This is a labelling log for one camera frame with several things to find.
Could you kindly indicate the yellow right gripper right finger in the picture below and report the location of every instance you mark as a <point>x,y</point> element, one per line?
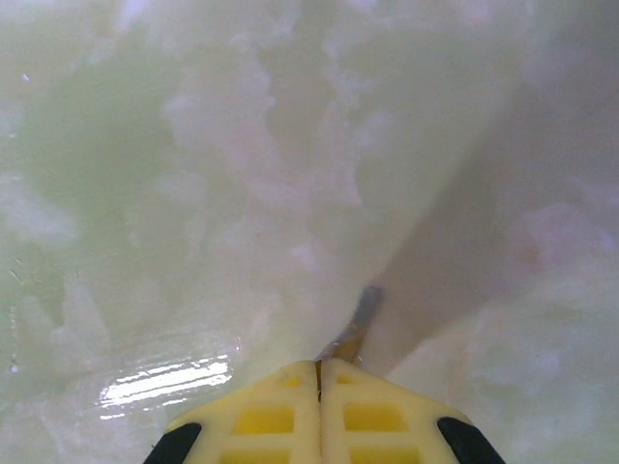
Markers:
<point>377,411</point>

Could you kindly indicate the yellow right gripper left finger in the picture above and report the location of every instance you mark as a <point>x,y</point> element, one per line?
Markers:
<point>271,411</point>

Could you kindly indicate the small silver key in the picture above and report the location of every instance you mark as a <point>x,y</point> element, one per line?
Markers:
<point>360,319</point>

